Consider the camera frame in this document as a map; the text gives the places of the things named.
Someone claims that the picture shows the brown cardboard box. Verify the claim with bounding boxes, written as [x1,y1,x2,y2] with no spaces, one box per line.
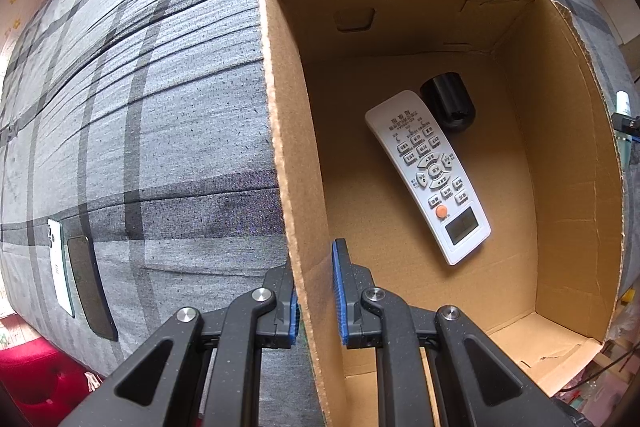
[259,0,625,426]

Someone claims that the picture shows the black cylindrical speaker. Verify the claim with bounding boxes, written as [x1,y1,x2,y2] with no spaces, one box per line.
[420,72,476,132]

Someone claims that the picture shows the black smartphone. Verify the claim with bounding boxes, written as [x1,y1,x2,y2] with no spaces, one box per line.
[67,235,118,341]

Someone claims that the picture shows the white remote control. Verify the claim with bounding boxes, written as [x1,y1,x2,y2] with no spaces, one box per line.
[364,90,491,265]

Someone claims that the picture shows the red tufted cushion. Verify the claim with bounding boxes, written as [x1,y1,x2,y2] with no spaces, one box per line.
[1,314,103,426]

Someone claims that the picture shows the grey plaid bed sheet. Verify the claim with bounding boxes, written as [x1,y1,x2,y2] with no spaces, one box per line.
[1,0,639,426]

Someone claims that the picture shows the white smartphone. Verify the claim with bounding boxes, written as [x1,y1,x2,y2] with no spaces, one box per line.
[47,219,75,317]

